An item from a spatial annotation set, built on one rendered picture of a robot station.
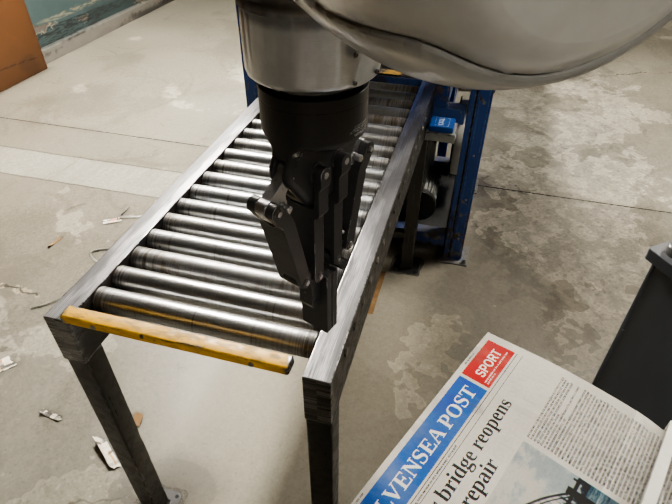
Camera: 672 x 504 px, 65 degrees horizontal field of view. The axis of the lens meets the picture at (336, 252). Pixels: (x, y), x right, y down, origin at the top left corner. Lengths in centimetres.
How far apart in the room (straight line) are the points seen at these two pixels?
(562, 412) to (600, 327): 171
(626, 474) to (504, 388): 12
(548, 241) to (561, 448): 211
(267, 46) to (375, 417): 156
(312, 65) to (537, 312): 198
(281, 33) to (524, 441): 40
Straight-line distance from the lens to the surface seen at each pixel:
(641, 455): 57
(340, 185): 40
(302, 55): 32
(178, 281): 108
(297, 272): 41
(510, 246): 252
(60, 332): 111
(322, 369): 89
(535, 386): 57
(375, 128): 160
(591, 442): 56
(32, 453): 196
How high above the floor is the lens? 150
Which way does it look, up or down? 39 degrees down
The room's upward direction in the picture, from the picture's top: straight up
